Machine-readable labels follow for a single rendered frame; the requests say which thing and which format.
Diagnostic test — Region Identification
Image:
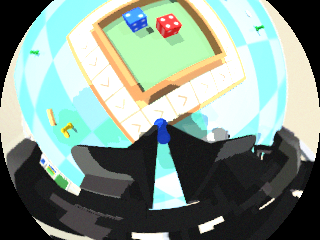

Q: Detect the blue die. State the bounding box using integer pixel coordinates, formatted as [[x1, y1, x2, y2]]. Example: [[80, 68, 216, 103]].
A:
[[123, 8, 148, 33]]

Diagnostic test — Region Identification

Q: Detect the red die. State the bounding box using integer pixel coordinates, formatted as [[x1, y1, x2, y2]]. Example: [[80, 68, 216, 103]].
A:
[[156, 13, 181, 39]]

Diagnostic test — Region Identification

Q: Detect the blue pawn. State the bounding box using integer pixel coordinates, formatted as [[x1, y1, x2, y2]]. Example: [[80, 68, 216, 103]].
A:
[[153, 119, 171, 144]]

